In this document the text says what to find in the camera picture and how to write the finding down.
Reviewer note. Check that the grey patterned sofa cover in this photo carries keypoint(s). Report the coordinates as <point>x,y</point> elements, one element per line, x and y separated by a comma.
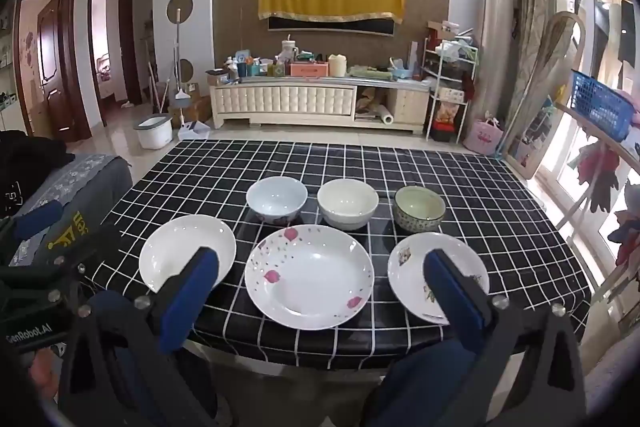
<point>95,177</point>

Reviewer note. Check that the white bowl patterned outside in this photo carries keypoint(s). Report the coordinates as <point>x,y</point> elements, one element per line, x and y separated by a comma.
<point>275,199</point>

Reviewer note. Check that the white mop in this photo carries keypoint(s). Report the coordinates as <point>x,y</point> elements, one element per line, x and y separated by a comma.
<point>177,57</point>

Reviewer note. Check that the tall cylindrical air conditioner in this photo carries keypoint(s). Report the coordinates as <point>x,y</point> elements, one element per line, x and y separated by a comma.
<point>492,32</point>

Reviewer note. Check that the white bucket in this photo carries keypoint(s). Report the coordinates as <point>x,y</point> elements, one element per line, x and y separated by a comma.
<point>152,132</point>

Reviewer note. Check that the black cloth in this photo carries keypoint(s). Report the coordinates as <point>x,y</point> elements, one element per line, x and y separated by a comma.
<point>30,162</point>

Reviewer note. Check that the cardboard boxes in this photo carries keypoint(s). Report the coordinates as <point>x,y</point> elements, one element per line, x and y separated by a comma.
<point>197,104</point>

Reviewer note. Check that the person's blue trousers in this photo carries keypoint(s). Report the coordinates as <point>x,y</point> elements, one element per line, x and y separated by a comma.
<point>425,387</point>

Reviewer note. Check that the pink bag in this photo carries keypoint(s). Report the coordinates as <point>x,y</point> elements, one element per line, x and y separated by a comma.
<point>482,137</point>

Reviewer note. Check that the white plate pink petal print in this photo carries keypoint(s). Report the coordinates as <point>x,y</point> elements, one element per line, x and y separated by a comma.
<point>310,277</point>

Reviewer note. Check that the pink hanging clothes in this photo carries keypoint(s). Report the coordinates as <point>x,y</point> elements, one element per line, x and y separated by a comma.
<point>597,172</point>

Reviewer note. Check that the cream tufted tv cabinet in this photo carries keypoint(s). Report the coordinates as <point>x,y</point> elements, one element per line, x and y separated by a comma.
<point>280,101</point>

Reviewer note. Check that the white paper roll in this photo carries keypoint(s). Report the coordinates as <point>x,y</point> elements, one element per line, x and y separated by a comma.
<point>386,114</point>

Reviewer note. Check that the cream white bowl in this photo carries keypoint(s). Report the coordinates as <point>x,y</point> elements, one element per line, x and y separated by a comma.
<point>347,202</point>

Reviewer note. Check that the brown wooden door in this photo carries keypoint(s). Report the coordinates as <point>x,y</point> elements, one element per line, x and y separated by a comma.
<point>52,67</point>

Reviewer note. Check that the white dustpan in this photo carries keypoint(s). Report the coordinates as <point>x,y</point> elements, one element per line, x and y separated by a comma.
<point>195,129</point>

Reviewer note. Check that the white plate flower print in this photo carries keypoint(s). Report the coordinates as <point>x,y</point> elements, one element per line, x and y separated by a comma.
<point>407,279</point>

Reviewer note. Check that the green patterned bowl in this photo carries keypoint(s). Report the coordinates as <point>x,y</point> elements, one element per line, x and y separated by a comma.
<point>419,206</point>

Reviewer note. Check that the black television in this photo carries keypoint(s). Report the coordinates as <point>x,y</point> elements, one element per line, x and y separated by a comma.
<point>325,28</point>

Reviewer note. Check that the dark cloth with yellow print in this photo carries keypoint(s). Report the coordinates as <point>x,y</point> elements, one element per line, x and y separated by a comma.
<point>72,229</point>

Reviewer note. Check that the plain white plate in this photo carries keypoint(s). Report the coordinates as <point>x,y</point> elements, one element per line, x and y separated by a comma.
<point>170,252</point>

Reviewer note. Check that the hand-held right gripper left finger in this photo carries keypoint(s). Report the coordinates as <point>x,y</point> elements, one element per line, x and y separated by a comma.
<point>187,294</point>

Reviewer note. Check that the cream jar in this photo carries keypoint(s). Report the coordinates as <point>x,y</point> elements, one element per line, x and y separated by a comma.
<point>338,66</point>

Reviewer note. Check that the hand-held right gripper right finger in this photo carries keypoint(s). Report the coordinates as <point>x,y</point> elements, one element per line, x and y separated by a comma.
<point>455,297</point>

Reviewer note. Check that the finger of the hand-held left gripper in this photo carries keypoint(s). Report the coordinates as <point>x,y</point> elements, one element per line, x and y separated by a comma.
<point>85,252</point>
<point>37,216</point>

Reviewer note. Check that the black white checkered tablecloth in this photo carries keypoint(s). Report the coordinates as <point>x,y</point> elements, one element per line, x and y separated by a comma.
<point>450,167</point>

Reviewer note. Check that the round brown wall decoration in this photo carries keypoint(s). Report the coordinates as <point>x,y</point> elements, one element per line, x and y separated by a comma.
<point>180,8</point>

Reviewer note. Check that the white metal shelf rack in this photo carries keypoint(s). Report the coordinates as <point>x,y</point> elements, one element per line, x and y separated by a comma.
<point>447,72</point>

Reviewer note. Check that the pink box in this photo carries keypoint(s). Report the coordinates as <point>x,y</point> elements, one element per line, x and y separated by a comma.
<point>309,69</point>

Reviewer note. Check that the patterned rolled mat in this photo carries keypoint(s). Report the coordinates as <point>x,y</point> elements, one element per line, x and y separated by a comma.
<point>530,7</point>

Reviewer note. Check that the blue plastic basket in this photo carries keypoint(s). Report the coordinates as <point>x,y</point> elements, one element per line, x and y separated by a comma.
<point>597,104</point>

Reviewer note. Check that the person's left hand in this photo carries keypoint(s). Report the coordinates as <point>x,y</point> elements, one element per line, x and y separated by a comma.
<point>45,372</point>

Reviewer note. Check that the arched wooden frame board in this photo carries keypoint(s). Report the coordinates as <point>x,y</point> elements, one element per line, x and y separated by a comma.
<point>545,72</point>

